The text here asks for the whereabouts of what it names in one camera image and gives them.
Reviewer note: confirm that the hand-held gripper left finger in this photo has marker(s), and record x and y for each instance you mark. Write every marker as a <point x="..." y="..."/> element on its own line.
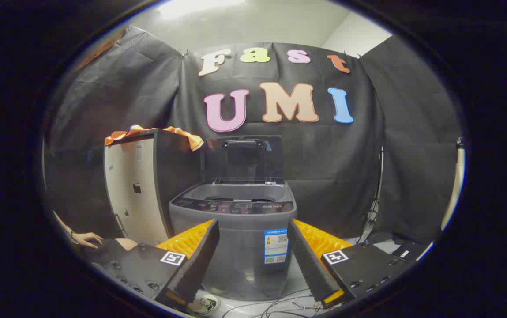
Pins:
<point x="198" y="260"/>

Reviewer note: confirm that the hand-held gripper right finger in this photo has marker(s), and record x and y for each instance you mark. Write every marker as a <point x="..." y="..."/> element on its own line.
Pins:
<point x="308" y="265"/>

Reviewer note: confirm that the grey washing machine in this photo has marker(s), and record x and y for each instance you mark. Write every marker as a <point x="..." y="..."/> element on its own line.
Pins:
<point x="242" y="247"/>

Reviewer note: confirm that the orange cloth garment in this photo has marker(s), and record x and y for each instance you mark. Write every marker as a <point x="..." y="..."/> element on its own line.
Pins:
<point x="190" y="138"/>

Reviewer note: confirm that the person's shoe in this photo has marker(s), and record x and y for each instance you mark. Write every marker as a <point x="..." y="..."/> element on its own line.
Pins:
<point x="205" y="304"/>

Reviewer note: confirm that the black light stand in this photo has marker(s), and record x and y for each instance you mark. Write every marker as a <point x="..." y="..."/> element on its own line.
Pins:
<point x="374" y="207"/>

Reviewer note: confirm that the dark cabinet with beige door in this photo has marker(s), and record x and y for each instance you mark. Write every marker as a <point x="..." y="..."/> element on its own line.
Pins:
<point x="134" y="198"/>

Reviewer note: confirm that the black backdrop cloth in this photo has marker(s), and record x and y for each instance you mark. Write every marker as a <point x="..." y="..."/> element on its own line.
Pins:
<point x="315" y="154"/>

